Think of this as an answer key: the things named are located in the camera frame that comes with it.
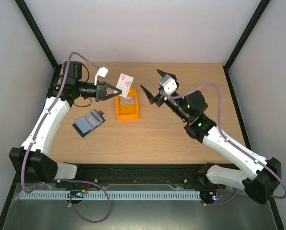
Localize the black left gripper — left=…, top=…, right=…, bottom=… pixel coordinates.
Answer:
left=76, top=80, right=122, bottom=103

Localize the white credit card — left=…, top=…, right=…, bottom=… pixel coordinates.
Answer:
left=116, top=73, right=134, bottom=98

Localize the blue card holder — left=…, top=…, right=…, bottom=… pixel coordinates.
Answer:
left=72, top=109, right=105, bottom=138

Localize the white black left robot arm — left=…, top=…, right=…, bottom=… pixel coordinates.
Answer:
left=9, top=61, right=122, bottom=184

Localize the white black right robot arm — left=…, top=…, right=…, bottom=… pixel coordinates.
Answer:
left=141, top=70, right=282, bottom=204

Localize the credit card in bin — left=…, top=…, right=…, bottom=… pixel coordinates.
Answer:
left=119, top=96, right=136, bottom=105

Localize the yellow plastic bin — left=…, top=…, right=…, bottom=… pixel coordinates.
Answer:
left=115, top=88, right=139, bottom=120

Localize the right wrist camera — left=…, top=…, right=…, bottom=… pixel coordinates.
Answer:
left=159, top=75, right=178, bottom=96

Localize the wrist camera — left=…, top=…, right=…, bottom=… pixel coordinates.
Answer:
left=94, top=66, right=109, bottom=85
left=159, top=75, right=178, bottom=96

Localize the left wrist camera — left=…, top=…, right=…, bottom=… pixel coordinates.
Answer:
left=94, top=66, right=109, bottom=85

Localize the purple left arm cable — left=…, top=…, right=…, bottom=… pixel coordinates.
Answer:
left=20, top=51, right=112, bottom=223

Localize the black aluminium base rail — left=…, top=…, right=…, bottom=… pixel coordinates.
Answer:
left=75, top=164, right=218, bottom=190

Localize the white slotted cable duct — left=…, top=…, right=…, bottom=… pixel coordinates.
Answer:
left=19, top=190, right=201, bottom=201

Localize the black left frame post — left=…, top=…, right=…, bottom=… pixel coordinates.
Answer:
left=15, top=0, right=59, bottom=69

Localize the black frame post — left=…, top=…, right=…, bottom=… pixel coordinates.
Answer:
left=224, top=0, right=271, bottom=70
left=15, top=0, right=59, bottom=69

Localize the black right frame post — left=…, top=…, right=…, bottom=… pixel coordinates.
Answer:
left=224, top=0, right=271, bottom=70

